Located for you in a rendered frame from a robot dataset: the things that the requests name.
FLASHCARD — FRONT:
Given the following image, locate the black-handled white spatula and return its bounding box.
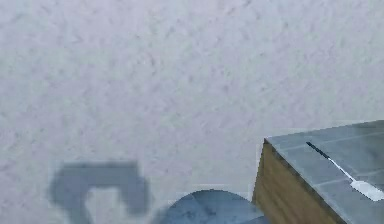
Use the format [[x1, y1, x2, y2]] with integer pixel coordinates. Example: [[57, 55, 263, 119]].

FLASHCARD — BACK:
[[305, 141, 384, 202]]

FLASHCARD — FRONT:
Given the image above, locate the blue round bin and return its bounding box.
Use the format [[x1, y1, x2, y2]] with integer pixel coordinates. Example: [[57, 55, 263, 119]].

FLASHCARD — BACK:
[[159, 189, 272, 224]]

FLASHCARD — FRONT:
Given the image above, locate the wooden counter with grey top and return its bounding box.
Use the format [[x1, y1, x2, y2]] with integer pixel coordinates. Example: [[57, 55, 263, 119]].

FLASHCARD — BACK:
[[251, 119, 384, 224]]

